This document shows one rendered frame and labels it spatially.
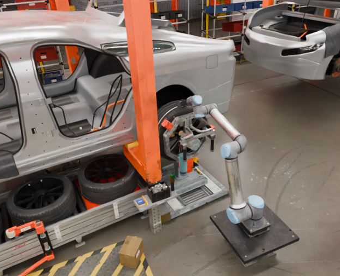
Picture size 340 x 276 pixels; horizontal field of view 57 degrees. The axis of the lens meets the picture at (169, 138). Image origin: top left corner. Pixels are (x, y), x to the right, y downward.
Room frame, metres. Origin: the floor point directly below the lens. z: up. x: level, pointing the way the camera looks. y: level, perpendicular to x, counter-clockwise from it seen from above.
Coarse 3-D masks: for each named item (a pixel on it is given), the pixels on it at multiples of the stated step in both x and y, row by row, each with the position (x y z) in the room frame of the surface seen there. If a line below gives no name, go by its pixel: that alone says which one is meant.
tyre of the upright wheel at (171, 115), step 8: (168, 104) 3.07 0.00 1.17; (160, 112) 2.99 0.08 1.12; (168, 112) 2.93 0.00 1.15; (176, 112) 2.90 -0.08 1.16; (184, 112) 2.94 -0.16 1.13; (160, 120) 2.89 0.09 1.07; (168, 120) 2.85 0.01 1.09; (160, 128) 2.81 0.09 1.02; (160, 136) 2.80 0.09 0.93; (160, 144) 2.80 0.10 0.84; (160, 152) 2.80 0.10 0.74
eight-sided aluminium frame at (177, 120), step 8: (192, 112) 2.95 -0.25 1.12; (176, 120) 2.81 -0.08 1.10; (184, 120) 2.84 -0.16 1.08; (200, 120) 2.94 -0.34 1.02; (168, 136) 2.75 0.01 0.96; (168, 144) 2.75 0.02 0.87; (200, 144) 3.00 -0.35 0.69; (168, 152) 2.74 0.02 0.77; (192, 152) 2.94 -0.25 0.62; (176, 160) 2.79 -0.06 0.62
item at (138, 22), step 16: (128, 0) 2.56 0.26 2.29; (144, 0) 2.58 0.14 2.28; (128, 16) 2.59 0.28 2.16; (144, 16) 2.57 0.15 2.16; (128, 32) 2.62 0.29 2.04; (144, 32) 2.57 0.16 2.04; (128, 48) 2.65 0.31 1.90; (144, 48) 2.56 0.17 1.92; (144, 64) 2.56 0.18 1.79; (144, 80) 2.55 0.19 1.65; (144, 96) 2.54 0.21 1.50; (144, 112) 2.54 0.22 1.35; (144, 128) 2.53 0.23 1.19; (144, 144) 2.53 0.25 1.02; (144, 160) 2.57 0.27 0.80; (144, 176) 2.59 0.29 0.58; (160, 176) 2.59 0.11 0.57
